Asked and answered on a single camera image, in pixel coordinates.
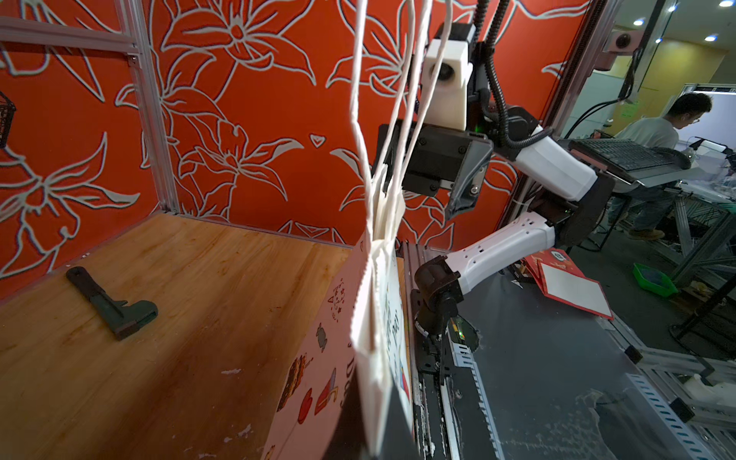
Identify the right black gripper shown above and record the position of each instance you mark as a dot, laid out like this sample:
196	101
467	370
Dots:
451	160

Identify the red RICH paper bag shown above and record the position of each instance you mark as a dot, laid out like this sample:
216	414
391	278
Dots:
560	279

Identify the white happy day paper bag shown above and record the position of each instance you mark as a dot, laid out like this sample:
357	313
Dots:
348	393

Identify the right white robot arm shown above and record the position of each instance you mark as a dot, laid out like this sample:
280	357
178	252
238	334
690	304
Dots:
573	193

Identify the seated person in background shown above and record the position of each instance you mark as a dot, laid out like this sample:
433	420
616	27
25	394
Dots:
660	135

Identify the green tray on floor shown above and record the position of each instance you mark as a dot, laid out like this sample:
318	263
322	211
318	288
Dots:
654	281

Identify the dark green wrench tool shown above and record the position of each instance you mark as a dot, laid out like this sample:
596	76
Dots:
122	319

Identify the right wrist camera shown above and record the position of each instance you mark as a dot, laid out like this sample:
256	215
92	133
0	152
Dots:
444	99

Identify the black wire wall basket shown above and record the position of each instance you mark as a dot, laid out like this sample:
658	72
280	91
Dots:
7	112

